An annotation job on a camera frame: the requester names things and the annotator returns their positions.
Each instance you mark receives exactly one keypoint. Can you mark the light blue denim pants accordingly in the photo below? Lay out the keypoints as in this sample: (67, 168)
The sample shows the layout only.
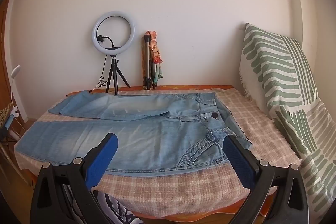
(147, 140)

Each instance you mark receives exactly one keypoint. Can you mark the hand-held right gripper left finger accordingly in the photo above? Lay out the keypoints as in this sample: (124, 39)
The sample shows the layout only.
(103, 158)

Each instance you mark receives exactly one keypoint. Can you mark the leopard print cloth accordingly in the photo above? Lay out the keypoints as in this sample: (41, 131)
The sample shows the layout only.
(5, 113)

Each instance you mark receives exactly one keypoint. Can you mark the orange woven cloth strip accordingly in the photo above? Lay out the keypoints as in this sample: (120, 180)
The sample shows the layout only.
(144, 71)

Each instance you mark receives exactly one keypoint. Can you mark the green striped white pillow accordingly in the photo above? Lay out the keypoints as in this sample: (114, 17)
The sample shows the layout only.
(273, 69)

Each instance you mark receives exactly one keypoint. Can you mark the folded silver tripod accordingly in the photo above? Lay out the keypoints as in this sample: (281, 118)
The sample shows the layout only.
(148, 56)

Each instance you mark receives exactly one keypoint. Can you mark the folded tripod with orange cloth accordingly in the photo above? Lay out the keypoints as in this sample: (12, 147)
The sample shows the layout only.
(157, 56)

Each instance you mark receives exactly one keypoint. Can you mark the white clamp desk lamp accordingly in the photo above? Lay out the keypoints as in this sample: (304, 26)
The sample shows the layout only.
(15, 69)

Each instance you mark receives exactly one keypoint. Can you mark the pink checked blanket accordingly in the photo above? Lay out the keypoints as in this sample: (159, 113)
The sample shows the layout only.
(183, 192)

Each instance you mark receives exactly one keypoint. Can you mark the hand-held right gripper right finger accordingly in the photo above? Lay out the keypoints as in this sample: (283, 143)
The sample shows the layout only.
(237, 161)

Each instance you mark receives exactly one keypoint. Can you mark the light blue ironing board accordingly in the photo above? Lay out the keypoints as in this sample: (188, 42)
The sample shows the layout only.
(8, 123)

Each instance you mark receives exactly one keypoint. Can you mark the black white patterned trousers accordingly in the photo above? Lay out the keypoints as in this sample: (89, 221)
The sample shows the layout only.
(115, 208)

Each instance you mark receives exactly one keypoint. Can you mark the small black tripod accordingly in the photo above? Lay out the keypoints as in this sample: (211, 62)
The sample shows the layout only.
(113, 69)

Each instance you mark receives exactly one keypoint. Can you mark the green striped white throw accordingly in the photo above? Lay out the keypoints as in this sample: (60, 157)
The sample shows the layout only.
(309, 140)

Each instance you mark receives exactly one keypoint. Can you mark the wooden door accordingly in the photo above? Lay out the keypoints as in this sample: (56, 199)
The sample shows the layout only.
(6, 69)

